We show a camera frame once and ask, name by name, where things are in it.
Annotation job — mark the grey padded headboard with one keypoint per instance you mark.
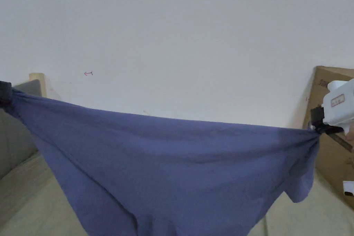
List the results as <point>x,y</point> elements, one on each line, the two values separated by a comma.
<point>13,139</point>

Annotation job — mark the brown cardboard carton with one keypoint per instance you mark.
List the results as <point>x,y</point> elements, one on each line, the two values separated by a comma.
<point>332,161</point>

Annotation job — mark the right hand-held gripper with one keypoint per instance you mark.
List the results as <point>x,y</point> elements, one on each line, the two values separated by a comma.
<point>338,108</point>

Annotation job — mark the person's right hand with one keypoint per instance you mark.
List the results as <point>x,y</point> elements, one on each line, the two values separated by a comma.
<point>350,132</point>

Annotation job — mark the dark blue shirt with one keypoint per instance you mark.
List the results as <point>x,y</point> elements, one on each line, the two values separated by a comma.
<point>166,164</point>

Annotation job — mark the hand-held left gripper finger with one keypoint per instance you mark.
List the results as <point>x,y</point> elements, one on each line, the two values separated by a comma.
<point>5,95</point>

